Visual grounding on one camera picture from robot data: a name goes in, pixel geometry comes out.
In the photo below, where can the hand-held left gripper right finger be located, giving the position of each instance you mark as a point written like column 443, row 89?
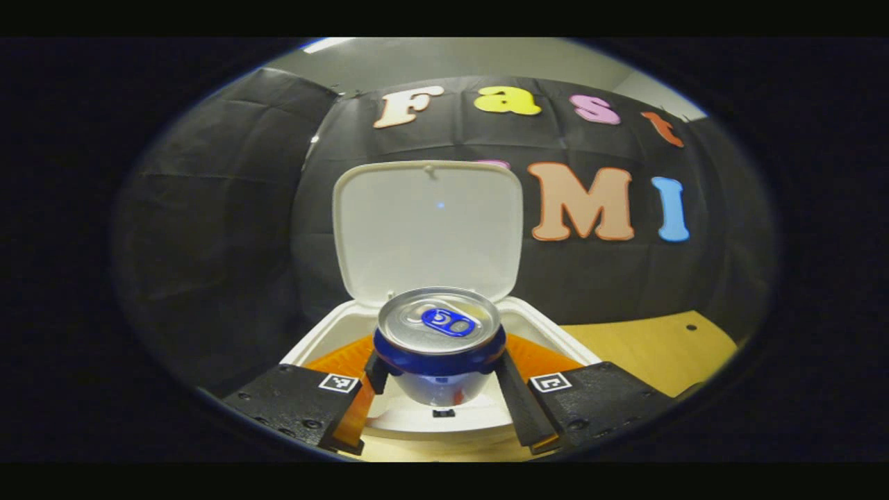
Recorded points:
column 521, row 406

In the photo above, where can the white desktop garbage bin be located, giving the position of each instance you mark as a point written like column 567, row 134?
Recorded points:
column 427, row 229

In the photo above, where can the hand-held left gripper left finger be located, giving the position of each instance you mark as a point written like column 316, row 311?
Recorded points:
column 292, row 403

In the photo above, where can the blue pop can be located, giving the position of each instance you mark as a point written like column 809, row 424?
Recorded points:
column 437, row 361

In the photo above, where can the black backdrop cloth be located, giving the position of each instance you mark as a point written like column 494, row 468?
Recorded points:
column 229, row 208

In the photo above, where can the ceiling light panel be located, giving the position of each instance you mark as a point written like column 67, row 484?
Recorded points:
column 326, row 45

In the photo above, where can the wooden desktop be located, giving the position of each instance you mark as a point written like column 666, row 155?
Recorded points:
column 639, row 354

